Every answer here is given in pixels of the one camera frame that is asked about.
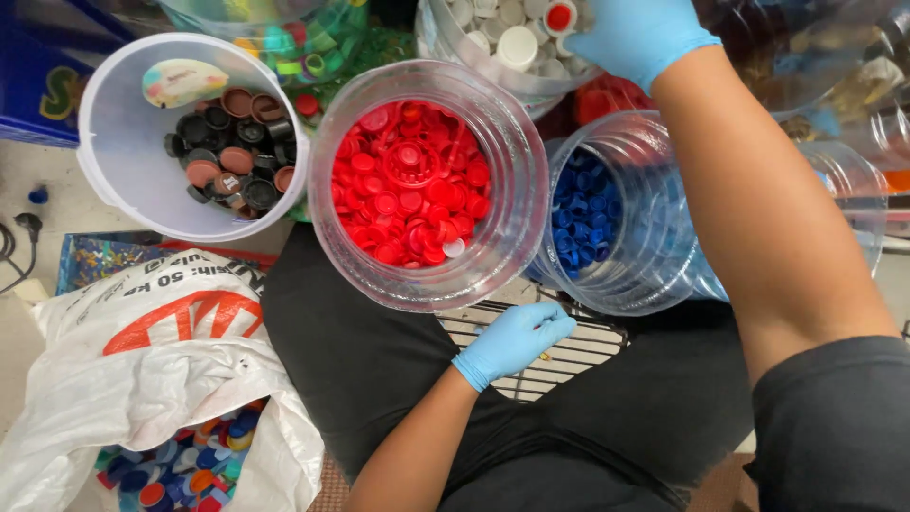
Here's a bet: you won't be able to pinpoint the black power cable plug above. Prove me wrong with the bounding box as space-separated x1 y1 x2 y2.
0 212 44 296

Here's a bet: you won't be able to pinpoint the oval pastel printed lid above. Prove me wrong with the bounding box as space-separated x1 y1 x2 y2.
141 58 230 110

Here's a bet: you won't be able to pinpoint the person's black sleeve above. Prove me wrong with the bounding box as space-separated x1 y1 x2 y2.
744 336 910 512

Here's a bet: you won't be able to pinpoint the white plastic bucket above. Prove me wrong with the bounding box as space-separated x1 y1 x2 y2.
76 33 311 243

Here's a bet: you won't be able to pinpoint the pile of mixed colour caps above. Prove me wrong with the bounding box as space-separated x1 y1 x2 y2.
94 400 268 512

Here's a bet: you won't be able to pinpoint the clear jar holding blue caps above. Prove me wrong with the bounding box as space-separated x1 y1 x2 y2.
525 110 890 317

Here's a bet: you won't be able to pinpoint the person's black trousers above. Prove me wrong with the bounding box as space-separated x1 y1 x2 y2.
259 222 756 512

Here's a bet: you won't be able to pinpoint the person's left hand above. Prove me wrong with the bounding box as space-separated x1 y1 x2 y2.
452 302 578 393

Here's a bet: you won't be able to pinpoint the clear jar holding red caps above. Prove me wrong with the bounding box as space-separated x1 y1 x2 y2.
307 59 550 314

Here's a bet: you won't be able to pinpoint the clear container holding white caps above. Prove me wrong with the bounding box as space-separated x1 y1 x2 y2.
415 0 605 120

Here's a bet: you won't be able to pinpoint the white woven sack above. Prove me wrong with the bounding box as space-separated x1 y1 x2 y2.
0 249 325 512

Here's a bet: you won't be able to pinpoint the heap of red plastic pieces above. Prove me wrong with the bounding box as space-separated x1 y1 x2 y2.
574 73 656 128

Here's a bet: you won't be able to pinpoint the pile of black brown caps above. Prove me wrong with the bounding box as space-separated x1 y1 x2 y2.
164 87 298 220

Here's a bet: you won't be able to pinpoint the red and white cap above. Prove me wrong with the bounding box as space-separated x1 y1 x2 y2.
543 0 578 38

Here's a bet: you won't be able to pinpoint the large red ribbed lid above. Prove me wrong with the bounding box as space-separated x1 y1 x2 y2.
382 138 443 190

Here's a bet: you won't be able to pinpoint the large clear empty jug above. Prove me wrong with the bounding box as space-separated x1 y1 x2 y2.
693 0 910 179

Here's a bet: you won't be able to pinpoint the clear container holding green caps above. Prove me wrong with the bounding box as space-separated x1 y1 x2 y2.
158 0 371 90

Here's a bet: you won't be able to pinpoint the black wire rack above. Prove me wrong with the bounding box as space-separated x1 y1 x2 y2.
435 284 630 403

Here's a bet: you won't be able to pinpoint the colourful speckled flat carton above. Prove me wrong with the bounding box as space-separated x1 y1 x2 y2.
55 230 280 297

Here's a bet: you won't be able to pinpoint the blue printed box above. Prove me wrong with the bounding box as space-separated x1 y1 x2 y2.
0 0 136 149

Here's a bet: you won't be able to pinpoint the pile of green mixed caps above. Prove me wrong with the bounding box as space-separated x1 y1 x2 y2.
231 0 367 81

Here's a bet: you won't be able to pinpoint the pile of white bottle caps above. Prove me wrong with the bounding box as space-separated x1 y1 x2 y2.
444 0 594 81

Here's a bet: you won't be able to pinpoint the pile of blue bottle caps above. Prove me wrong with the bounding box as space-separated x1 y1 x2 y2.
551 149 625 271

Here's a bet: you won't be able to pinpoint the pile of red bottle caps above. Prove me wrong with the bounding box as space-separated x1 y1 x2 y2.
330 100 493 270

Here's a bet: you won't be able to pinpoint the person's right hand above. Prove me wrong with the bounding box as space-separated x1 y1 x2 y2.
564 0 722 95

